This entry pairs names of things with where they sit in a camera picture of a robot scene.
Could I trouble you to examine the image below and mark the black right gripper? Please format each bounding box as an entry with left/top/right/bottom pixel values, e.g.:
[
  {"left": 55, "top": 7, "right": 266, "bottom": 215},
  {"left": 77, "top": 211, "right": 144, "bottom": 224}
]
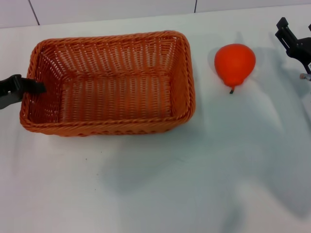
[{"left": 275, "top": 17, "right": 311, "bottom": 73}]

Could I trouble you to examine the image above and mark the orange toy pear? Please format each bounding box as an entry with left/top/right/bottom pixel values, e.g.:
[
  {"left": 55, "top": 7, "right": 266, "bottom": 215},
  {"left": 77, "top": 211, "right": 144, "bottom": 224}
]
[{"left": 214, "top": 43, "right": 256, "bottom": 95}]

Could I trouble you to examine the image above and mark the orange woven plastic basket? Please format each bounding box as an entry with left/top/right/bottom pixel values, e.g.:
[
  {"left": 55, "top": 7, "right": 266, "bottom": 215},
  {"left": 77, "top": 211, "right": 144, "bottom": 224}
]
[{"left": 19, "top": 30, "right": 196, "bottom": 138}]

